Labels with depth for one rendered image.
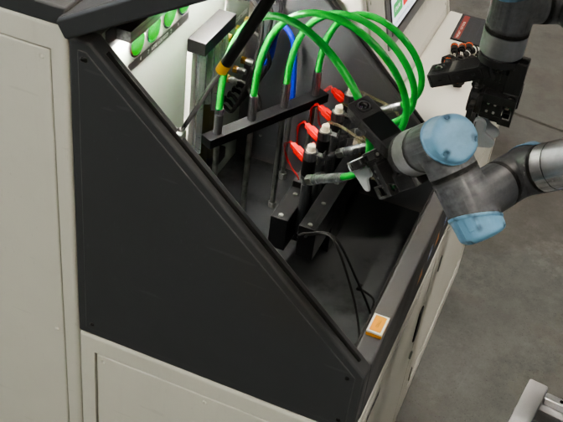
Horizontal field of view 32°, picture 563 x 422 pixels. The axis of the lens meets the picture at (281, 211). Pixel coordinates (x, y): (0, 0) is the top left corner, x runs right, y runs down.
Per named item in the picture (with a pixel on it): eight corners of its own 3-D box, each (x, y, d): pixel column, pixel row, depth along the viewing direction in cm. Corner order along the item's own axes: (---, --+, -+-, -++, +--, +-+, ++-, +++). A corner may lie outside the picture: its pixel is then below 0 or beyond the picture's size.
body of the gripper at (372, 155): (376, 201, 167) (405, 192, 156) (353, 155, 167) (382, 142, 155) (412, 182, 170) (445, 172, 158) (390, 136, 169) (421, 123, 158)
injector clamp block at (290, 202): (307, 285, 209) (316, 230, 199) (263, 270, 211) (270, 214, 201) (359, 198, 234) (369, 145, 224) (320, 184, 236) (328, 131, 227)
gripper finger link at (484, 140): (486, 169, 178) (498, 126, 172) (454, 159, 179) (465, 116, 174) (490, 161, 180) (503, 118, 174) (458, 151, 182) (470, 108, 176)
